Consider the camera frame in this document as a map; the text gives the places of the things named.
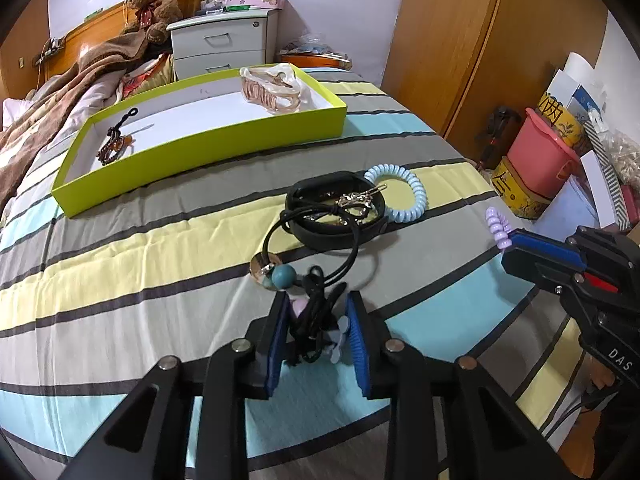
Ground green shallow tray box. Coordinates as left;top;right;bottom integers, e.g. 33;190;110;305
51;63;348;219

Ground brown teddy bear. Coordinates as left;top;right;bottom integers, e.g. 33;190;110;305
122;0;183;43

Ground purple coil hair tie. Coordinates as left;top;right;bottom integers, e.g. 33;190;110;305
485;206;513;252

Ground white floral duvet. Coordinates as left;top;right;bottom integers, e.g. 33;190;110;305
0;79;123;161

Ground yellow pillow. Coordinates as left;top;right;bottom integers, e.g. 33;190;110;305
120;54;177;98

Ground pink floral box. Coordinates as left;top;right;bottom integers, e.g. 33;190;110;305
227;0;286;11

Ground white drawer nightstand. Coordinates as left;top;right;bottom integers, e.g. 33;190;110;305
166;7;280;81

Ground wooden headboard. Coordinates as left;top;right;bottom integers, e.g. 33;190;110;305
32;0;202;86

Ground brown beaded bracelet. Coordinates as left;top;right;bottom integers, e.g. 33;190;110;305
96;108;137;167

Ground person's right hand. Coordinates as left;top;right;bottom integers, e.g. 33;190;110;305
586;359;623;401

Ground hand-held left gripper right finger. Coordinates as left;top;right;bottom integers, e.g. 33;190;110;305
346;290;576;480

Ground wooden wardrobe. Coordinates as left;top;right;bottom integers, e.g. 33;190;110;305
382;0;608;148

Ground white paper sheets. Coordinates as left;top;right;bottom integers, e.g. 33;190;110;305
550;52;640;231

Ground black hair tie with beads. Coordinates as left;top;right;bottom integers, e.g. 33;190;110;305
250;205;371;293

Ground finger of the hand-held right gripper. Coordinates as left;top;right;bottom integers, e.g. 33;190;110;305
502;246;583;297
510;229;587;271

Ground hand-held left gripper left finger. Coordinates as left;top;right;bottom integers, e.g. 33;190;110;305
55;290;293;480

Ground pink plastic bucket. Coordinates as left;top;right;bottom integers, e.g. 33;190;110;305
507;107;583;200

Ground black flower hair tie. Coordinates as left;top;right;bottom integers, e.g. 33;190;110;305
285;266;353;366

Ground gold hair clip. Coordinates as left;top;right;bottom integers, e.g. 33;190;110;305
305;185;391;223

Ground yellow patterned tin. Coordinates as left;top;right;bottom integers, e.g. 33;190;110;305
537;91;586;146

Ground translucent pink hair claw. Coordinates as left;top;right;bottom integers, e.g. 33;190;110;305
239;64;307;115

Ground light blue coil hair tie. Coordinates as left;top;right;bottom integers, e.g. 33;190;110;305
363;164;427;225

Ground yellow patterned box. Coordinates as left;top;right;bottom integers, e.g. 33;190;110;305
489;155;553;220

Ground black wristband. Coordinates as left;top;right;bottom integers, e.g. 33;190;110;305
285;172;388;250

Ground brown fleece blanket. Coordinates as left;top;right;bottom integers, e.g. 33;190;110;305
0;27;151;211

